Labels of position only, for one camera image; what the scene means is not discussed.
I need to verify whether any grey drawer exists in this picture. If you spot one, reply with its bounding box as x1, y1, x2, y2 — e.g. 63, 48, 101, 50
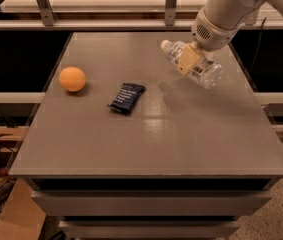
31, 191, 271, 216
59, 221, 239, 240

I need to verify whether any orange fruit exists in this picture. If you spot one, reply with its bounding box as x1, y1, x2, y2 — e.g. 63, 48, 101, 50
59, 67, 86, 92

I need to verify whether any cardboard box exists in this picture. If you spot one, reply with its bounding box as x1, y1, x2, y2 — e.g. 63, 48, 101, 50
0, 179, 46, 240

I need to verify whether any dark blue rxbar wrapper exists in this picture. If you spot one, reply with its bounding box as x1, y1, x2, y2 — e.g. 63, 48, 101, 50
108, 83, 146, 115

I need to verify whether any lower grey drawer front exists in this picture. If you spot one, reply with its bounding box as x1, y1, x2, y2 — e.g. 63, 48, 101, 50
59, 221, 239, 240

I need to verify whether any upper grey drawer front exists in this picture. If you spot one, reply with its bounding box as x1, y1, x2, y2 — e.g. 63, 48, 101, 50
31, 191, 271, 216

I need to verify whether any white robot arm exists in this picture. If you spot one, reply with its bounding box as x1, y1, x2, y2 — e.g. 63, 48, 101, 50
191, 0, 283, 52

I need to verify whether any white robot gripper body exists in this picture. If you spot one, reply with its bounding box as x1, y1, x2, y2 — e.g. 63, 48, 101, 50
191, 9, 239, 52

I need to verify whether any clear plastic water bottle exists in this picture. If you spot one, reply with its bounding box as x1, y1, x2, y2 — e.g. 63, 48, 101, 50
161, 40, 223, 89

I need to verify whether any metal frame rail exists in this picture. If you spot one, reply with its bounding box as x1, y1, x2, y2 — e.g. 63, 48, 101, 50
0, 19, 283, 31

